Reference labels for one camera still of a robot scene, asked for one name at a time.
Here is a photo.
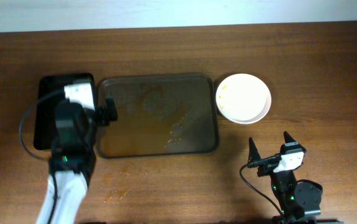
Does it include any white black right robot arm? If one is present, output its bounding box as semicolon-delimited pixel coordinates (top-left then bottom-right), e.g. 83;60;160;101
243;131;323;223

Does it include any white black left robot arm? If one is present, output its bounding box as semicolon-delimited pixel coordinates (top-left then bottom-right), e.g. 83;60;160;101
36;79;118;223

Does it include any white plate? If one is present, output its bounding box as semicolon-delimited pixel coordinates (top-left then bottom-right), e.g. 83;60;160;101
215;73;271;116
221;94;272;124

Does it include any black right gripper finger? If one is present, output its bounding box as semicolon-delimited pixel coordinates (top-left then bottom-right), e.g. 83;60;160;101
284;131;298;144
248;138;261;165

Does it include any black rectangular sponge tray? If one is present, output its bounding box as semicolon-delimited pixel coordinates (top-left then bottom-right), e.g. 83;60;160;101
34;73;94;151

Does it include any dark brown serving tray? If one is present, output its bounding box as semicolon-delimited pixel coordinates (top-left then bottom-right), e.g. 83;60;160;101
96;73;220;159

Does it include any white plate back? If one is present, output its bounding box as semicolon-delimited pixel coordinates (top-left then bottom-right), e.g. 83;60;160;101
215;73;271;116

